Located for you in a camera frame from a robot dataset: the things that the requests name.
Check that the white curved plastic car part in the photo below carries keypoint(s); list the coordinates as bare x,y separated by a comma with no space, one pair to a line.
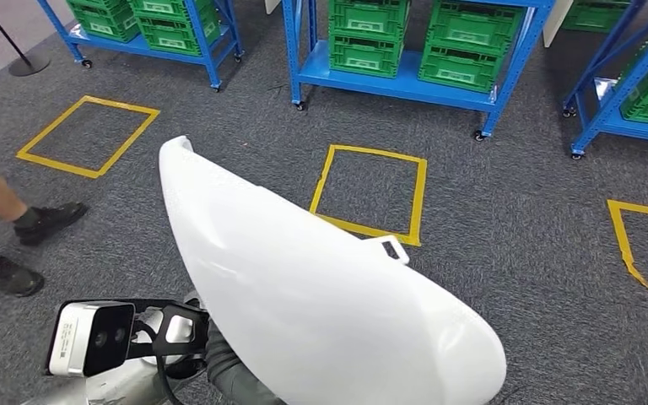
313,313

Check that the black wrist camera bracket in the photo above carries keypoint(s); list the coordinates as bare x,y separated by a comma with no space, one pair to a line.
178,307

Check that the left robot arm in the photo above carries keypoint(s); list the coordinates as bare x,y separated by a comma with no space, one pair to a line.
123,386

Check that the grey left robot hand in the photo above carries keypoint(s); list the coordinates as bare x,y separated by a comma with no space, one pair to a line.
218,346

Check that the black stanchion post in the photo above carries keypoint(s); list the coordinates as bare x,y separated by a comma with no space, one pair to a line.
29,66

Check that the yellow floor tape square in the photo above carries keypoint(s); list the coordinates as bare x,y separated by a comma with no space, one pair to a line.
420,201
617,223
92,172

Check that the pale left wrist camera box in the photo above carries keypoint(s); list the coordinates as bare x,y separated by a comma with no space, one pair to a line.
78,341

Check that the blue metal shelf rack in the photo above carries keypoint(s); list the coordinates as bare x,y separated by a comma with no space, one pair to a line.
609,120
106,47
391,89

